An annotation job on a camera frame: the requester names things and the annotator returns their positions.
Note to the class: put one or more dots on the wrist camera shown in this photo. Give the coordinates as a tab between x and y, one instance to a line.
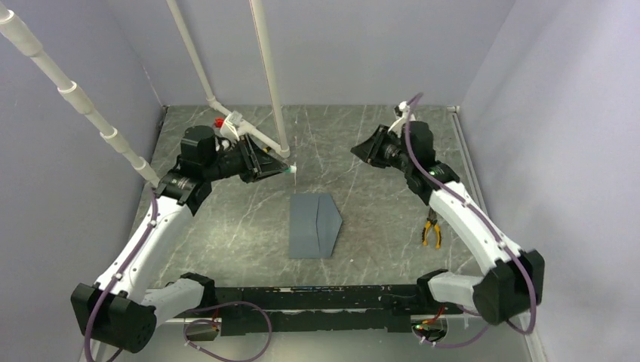
228	127
401	115

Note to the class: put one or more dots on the yellow handled pliers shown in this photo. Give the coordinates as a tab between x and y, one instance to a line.
432	227

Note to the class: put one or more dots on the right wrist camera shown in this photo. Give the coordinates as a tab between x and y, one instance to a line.
401	115

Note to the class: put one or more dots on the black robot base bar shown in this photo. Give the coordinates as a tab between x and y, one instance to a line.
394	308

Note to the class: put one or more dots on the white pvc pipe frame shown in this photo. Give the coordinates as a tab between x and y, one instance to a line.
25	41

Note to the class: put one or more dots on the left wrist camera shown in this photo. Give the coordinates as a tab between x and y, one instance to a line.
228	127

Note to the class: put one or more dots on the grey envelope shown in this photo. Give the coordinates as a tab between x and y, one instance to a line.
314	226

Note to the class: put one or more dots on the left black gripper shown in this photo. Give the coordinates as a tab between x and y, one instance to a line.
257	163

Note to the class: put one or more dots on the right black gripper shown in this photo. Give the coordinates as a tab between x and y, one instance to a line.
370	151

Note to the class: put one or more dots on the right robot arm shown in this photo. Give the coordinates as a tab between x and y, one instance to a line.
512	278

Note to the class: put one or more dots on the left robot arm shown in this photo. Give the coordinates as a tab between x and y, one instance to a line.
117	309

